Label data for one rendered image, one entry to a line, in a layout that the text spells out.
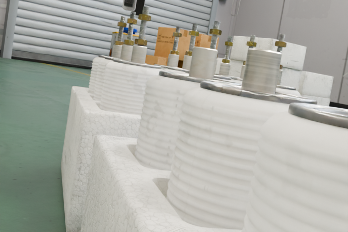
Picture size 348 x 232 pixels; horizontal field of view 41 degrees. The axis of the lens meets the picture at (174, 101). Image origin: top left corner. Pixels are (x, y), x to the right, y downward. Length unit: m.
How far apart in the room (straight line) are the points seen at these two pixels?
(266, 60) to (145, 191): 0.11
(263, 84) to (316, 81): 3.48
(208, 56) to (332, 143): 0.25
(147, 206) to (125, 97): 0.42
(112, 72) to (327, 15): 6.14
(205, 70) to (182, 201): 0.15
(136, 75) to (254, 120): 0.43
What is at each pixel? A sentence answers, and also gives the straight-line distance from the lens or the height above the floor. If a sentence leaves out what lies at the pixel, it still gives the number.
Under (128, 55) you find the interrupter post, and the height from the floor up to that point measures 0.26.
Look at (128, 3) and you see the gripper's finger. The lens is 0.80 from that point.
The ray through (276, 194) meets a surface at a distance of 0.18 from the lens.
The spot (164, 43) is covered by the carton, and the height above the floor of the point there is 0.44.
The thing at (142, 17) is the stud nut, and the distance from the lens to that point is 0.72.
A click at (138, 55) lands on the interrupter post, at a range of 0.72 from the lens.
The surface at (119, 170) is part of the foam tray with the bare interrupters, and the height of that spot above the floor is 0.18.
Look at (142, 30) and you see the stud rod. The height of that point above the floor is 0.30.
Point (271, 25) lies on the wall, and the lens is 7.33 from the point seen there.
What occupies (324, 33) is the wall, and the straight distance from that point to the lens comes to 6.72.
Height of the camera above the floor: 0.26
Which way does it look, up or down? 5 degrees down
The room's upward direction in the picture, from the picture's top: 9 degrees clockwise
